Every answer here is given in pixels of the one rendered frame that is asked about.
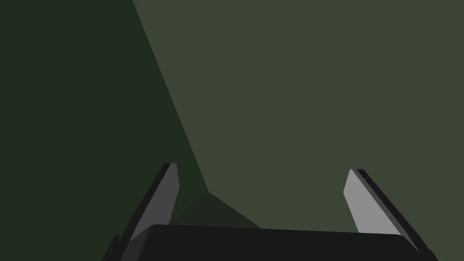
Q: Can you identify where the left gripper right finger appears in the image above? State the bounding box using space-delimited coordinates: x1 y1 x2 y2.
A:
343 168 423 253

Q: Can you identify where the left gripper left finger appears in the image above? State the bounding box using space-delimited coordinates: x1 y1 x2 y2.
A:
116 163 180 244

